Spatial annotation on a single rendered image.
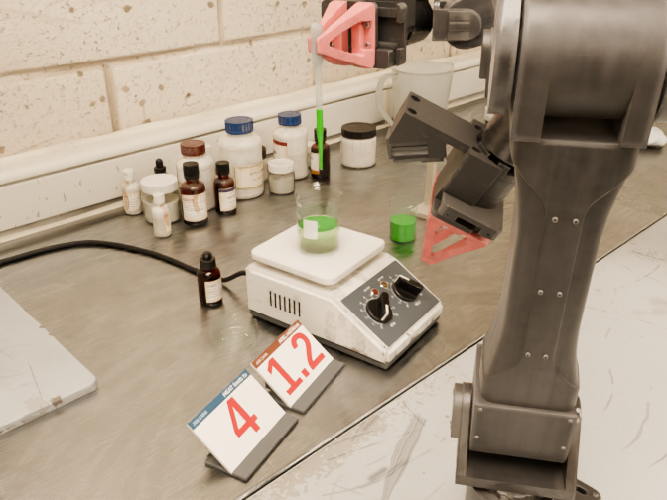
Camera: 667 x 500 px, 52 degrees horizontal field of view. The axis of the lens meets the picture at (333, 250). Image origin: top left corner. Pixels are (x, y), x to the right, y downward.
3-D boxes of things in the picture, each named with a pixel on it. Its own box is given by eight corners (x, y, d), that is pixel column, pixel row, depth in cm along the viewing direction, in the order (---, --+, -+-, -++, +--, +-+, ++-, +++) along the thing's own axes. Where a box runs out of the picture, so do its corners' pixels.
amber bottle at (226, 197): (211, 211, 111) (206, 162, 108) (226, 205, 114) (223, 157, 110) (225, 216, 109) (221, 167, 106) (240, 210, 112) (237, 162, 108)
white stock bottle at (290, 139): (306, 168, 130) (305, 108, 125) (310, 180, 124) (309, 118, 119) (273, 169, 129) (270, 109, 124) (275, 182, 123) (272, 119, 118)
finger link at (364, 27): (334, 12, 66) (385, 0, 73) (277, 7, 70) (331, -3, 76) (335, 82, 69) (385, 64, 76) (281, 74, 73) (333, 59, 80)
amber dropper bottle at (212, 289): (194, 303, 86) (189, 253, 83) (209, 292, 89) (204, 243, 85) (212, 309, 85) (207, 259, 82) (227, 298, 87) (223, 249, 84)
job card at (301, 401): (344, 365, 74) (345, 333, 73) (304, 414, 67) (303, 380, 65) (297, 350, 77) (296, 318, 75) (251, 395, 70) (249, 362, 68)
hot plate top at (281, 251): (388, 246, 82) (388, 240, 82) (331, 288, 74) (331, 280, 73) (309, 222, 89) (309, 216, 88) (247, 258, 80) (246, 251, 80)
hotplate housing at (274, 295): (443, 320, 83) (448, 262, 79) (386, 375, 73) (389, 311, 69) (298, 269, 94) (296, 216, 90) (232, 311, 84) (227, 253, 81)
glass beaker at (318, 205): (344, 260, 78) (344, 194, 75) (297, 263, 78) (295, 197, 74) (337, 237, 84) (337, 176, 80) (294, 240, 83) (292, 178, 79)
